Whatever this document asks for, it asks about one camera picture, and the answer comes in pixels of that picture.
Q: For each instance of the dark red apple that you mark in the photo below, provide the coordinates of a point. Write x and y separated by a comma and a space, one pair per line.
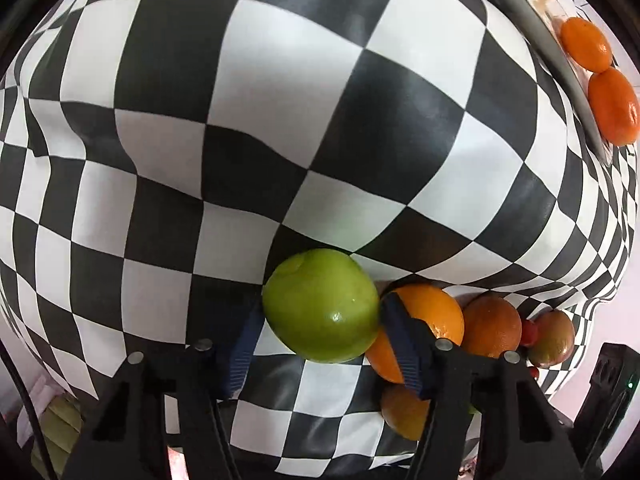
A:
402, 412

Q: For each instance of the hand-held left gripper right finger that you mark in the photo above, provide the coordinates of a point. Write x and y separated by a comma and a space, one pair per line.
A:
405, 355

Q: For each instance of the red cherry tomato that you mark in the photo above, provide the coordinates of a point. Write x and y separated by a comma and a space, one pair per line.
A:
534, 372
529, 332

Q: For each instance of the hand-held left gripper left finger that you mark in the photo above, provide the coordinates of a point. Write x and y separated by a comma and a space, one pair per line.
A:
242, 360

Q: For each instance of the red green apple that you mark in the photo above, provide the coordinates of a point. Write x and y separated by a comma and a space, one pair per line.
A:
552, 337

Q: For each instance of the black white checkered cloth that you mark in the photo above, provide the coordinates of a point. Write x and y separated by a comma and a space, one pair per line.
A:
150, 60

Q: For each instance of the dark brownish orange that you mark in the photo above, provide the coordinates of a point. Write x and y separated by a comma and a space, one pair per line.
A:
492, 325

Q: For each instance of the bright orange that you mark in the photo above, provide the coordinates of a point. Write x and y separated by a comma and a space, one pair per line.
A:
585, 42
615, 105
442, 315

